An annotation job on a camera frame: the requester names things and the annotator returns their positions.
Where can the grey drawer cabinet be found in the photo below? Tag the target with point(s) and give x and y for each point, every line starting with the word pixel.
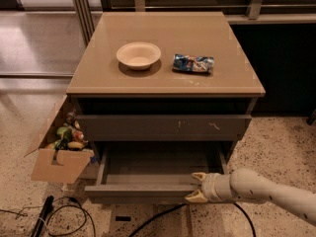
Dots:
pixel 103 86

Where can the small black floor tag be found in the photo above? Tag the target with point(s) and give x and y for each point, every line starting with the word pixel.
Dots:
pixel 123 218

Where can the grey top drawer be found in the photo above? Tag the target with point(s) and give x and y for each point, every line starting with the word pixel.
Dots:
pixel 164 127

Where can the toy items in box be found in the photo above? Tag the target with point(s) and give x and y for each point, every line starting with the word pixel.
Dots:
pixel 70 136

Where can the cardboard box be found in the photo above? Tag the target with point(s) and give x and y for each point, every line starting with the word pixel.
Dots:
pixel 62 166

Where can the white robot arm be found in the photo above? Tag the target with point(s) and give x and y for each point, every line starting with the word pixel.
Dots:
pixel 245 184

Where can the black rod on floor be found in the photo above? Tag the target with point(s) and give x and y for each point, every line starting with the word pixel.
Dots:
pixel 45 211

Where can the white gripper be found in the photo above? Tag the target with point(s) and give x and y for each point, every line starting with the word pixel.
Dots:
pixel 207 187

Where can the blue crumpled chip bag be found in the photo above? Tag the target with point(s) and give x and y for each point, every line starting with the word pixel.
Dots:
pixel 196 64

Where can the white paper bowl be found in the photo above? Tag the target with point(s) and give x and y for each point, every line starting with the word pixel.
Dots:
pixel 138 55

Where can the grey drawer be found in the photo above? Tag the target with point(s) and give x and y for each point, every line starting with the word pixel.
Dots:
pixel 164 127
pixel 153 172

